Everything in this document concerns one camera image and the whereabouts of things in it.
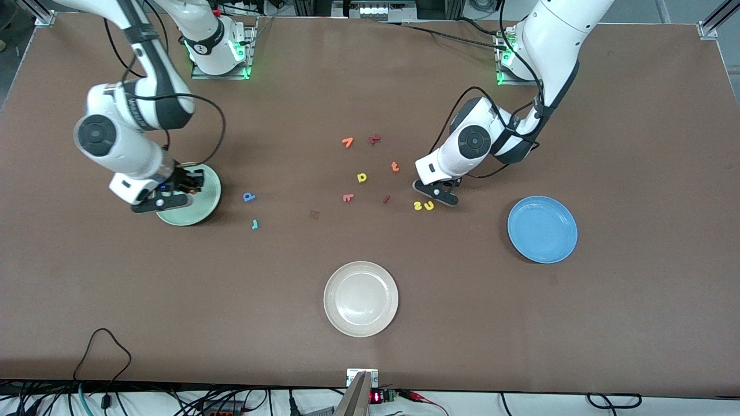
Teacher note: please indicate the beige plate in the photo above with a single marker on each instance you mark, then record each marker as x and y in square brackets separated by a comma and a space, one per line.
[361, 298]

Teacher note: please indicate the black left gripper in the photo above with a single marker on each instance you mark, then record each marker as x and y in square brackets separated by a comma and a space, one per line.
[457, 184]

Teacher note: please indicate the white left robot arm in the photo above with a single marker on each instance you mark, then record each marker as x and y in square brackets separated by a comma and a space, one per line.
[474, 141]

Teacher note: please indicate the light green plate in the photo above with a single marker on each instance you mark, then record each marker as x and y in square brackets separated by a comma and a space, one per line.
[202, 211]

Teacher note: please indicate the blue foam letter p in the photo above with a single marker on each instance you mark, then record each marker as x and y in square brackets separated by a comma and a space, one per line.
[248, 196]

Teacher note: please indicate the circuit board with red display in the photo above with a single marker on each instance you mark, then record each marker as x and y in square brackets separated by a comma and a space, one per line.
[376, 397]

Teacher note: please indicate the white post mounting plate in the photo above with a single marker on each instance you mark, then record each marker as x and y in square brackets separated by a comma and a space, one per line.
[374, 376]

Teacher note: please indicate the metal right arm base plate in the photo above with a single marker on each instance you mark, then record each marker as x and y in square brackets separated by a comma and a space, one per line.
[252, 40]

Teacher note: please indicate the aluminium frame corner bracket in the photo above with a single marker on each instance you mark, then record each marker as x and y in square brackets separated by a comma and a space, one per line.
[45, 16]
[708, 29]

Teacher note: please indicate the grey metal camera post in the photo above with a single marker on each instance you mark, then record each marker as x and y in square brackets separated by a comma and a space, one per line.
[355, 398]

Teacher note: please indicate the small black inline adapter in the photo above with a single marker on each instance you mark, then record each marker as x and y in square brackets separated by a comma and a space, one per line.
[106, 401]

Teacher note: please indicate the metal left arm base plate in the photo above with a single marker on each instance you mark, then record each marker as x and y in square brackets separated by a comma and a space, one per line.
[500, 78]

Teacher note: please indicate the white device with lights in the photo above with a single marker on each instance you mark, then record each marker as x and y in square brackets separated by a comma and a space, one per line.
[376, 10]

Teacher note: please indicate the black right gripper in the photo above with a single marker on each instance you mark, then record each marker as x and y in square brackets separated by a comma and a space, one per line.
[186, 180]

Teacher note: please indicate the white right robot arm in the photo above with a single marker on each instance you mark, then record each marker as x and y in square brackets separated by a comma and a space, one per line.
[115, 144]

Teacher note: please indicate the red alligator clip lead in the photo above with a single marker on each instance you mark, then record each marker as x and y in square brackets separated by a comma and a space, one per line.
[416, 396]

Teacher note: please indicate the blue plate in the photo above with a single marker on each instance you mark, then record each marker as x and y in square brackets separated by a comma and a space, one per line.
[542, 229]

